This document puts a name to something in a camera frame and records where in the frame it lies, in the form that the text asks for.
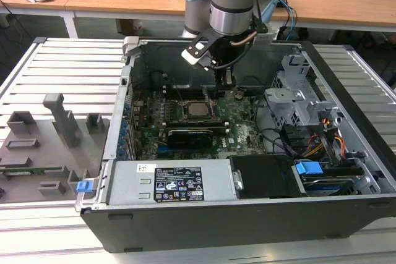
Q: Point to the silver CPU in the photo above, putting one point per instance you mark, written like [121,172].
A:
[197,109]

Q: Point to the blue expansion slot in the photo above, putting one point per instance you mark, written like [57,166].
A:
[165,153]

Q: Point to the round coin battery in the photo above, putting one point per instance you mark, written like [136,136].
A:
[239,93]

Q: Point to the pale blue teach pendant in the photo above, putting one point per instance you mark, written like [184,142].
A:
[269,9]

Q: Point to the silver metal drive cage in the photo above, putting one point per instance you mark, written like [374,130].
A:
[286,98]

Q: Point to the green motherboard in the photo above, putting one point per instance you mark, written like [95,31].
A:
[241,140]

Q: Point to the black graphics card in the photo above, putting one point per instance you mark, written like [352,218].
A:
[191,138]

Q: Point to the grey case release latch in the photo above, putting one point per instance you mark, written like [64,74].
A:
[130,46]

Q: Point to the cardboard box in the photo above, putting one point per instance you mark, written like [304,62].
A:
[130,27]

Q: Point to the black plastic shroud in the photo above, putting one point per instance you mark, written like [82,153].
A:
[263,177]

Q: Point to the hard disk in blue carrier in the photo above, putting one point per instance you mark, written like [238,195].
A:
[307,171]

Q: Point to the grey power supply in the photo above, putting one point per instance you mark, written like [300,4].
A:
[130,183]

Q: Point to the black PC case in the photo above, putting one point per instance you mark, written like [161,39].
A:
[216,230]

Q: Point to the blue case latch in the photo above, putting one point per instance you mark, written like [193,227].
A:
[85,186]

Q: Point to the grey parts rack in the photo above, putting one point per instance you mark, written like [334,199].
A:
[46,159]

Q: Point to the green RAM stick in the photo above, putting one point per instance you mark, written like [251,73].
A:
[40,170]

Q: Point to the white camera on black bracket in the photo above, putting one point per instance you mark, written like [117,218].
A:
[189,57]

